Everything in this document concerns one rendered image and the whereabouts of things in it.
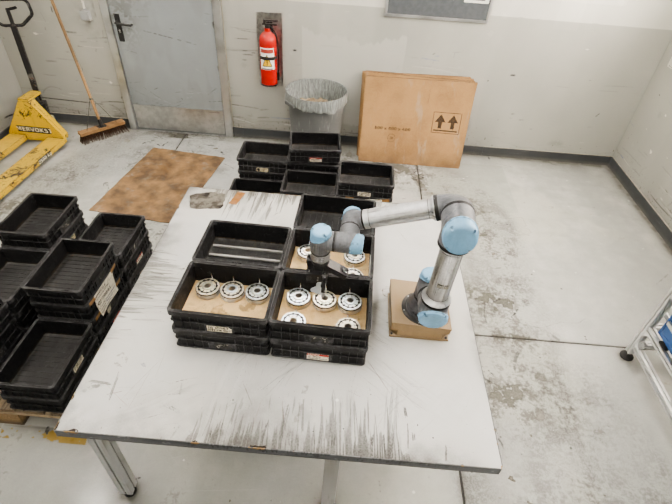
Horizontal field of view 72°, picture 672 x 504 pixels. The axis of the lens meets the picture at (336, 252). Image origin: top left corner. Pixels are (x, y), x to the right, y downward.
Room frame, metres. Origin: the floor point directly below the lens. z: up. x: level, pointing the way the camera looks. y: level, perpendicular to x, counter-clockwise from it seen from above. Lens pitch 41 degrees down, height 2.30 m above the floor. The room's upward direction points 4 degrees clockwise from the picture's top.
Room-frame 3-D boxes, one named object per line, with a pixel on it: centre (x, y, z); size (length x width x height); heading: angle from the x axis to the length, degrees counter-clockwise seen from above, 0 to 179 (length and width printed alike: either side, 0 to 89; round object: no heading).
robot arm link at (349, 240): (1.30, -0.04, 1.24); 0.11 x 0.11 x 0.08; 86
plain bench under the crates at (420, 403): (1.57, 0.15, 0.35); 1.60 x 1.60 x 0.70; 89
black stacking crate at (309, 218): (1.89, 0.01, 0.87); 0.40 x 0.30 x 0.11; 87
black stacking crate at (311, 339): (1.29, 0.04, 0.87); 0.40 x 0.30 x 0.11; 87
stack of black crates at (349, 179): (2.86, -0.18, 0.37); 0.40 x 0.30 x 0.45; 89
